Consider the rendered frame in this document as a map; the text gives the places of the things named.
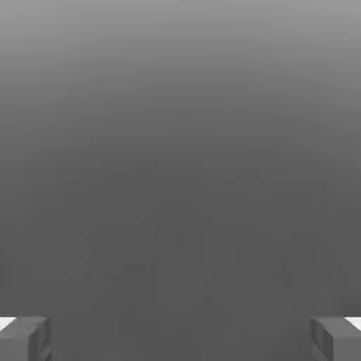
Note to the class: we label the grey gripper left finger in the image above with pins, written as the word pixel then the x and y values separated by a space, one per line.
pixel 22 338

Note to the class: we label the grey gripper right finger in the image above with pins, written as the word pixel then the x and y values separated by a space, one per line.
pixel 338 339

